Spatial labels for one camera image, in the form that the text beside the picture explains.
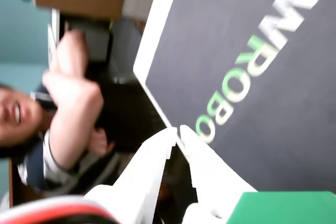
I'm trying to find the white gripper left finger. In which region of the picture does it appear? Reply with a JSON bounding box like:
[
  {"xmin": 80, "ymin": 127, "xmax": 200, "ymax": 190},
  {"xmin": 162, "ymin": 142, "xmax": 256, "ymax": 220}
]
[{"xmin": 83, "ymin": 126, "xmax": 177, "ymax": 224}]

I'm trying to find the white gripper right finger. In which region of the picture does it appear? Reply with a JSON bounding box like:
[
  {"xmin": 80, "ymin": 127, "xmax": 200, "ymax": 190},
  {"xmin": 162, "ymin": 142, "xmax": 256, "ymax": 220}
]
[{"xmin": 179, "ymin": 125, "xmax": 258, "ymax": 224}]

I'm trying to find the person's hand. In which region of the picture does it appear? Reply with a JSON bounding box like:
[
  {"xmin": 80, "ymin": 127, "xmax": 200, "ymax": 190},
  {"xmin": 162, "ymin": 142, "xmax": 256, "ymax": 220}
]
[
  {"xmin": 90, "ymin": 128, "xmax": 116, "ymax": 157},
  {"xmin": 41, "ymin": 29, "xmax": 103, "ymax": 111}
]

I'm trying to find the dark grey WOWROBO mat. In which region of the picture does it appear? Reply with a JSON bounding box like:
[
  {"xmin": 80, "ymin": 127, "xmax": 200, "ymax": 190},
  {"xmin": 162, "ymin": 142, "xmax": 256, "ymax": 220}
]
[{"xmin": 144, "ymin": 0, "xmax": 336, "ymax": 193}]

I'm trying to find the person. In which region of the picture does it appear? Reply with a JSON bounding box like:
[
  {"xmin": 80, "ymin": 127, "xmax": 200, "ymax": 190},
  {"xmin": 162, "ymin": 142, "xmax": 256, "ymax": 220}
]
[{"xmin": 0, "ymin": 83, "xmax": 79, "ymax": 204}]

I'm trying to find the red and black wire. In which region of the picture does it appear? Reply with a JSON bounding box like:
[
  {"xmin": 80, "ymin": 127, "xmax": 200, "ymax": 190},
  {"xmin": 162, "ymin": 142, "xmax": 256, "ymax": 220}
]
[{"xmin": 0, "ymin": 195, "xmax": 119, "ymax": 224}]

